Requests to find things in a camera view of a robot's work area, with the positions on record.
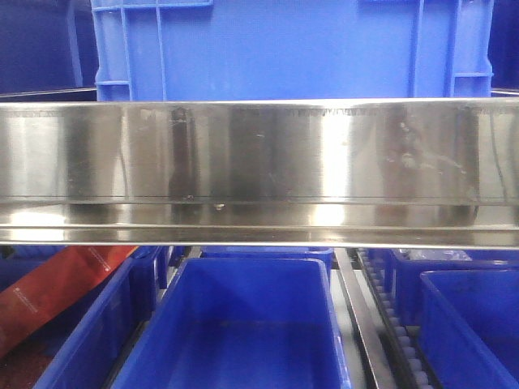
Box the blue bin rear centre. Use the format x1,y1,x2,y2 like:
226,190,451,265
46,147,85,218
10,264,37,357
200,246,336,276

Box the blue bin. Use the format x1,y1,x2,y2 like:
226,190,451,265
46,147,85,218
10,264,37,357
367,248,518,326
200,246,336,276

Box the blue bin centre lower shelf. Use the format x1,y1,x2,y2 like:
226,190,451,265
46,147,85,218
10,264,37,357
113,258,351,388

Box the blue bin shelf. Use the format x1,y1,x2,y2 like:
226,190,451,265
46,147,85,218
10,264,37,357
418,270,518,388
1,246,167,388
113,258,351,388

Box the blue bin rear right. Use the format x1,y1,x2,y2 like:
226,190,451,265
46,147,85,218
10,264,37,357
367,248,518,326

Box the large blue crate upper shelf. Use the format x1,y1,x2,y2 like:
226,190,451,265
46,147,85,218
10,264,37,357
91,1,494,100

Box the blue bin left lower shelf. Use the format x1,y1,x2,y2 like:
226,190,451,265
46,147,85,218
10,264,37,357
1,246,167,388

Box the blue bin right lower shelf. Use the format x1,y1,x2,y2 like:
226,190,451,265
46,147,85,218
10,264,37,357
418,270,518,388

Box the red foil package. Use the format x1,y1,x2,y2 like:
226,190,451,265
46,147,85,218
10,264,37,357
1,245,137,356

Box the dark blue crate upper left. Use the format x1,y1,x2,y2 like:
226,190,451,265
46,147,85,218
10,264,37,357
1,1,98,94

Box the stainless steel shelf rail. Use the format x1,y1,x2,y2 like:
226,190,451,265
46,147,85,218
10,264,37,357
1,98,518,249

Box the roller track rail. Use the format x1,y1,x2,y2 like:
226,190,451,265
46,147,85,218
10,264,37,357
331,248,440,388

